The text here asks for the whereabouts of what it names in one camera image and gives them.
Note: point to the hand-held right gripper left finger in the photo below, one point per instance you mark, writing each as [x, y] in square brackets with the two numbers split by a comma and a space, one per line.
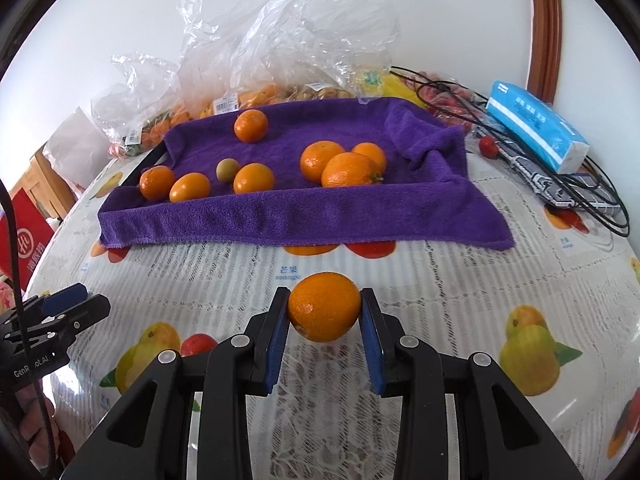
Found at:
[275, 350]

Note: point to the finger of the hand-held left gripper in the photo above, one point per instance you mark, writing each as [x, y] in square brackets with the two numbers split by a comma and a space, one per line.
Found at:
[80, 317]
[65, 299]

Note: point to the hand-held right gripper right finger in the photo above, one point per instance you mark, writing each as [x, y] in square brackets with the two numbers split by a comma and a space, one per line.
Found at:
[375, 350]

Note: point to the round orange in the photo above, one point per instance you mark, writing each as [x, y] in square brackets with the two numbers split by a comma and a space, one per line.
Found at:
[254, 178]
[317, 157]
[157, 183]
[190, 187]
[350, 171]
[374, 154]
[251, 125]
[325, 310]

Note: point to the purple towel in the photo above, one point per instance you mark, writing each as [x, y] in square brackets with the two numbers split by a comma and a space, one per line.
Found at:
[300, 210]

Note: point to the small tan longan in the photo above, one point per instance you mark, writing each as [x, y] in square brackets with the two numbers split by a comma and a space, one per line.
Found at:
[226, 169]

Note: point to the person's left hand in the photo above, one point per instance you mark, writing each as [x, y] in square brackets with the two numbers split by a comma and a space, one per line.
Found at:
[37, 420]

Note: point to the red paper bag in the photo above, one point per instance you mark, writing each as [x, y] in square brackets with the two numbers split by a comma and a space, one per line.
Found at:
[30, 245]

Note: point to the red cherry tomato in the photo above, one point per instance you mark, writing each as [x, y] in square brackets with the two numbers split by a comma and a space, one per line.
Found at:
[488, 146]
[198, 345]

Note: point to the wooden chair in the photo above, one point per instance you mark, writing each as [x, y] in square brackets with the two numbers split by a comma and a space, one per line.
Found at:
[42, 185]

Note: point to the white plastic bag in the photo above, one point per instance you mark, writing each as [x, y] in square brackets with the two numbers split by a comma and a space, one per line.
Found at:
[75, 145]

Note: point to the clear bag of leafy tangerines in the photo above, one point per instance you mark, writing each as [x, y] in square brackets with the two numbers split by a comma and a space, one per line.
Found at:
[145, 125]

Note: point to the black and white checked pouch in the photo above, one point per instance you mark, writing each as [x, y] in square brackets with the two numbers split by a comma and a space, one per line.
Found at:
[542, 185]

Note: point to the clear bag of red tomatoes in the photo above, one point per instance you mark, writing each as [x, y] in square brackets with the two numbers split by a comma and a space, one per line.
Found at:
[450, 105]

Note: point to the yellow bananas in clear bag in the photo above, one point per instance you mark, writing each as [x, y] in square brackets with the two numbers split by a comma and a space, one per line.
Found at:
[395, 87]

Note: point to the blue tissue pack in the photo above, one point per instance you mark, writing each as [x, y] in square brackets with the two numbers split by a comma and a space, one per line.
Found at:
[530, 120]

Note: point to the large clear bag of mandarins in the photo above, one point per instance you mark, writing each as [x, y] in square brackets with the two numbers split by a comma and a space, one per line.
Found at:
[240, 60]

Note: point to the clear bag of longans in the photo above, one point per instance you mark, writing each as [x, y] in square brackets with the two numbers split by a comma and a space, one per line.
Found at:
[330, 35]

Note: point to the brown wooden door frame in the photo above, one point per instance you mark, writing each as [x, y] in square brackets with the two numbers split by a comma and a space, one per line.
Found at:
[545, 20]

